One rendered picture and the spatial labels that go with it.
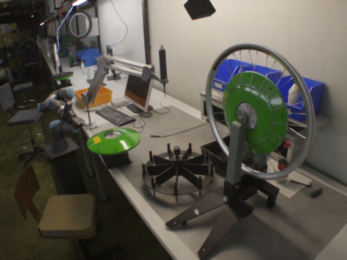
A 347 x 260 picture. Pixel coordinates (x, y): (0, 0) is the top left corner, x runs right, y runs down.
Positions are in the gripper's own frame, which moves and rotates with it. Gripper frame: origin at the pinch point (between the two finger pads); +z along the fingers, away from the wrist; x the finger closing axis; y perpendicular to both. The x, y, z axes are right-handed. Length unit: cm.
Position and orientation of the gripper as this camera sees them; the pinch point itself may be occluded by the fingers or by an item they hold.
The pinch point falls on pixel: (90, 128)
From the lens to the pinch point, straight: 157.6
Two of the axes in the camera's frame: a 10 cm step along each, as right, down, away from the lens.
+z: 8.3, 5.6, 0.8
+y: -5.2, 7.0, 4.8
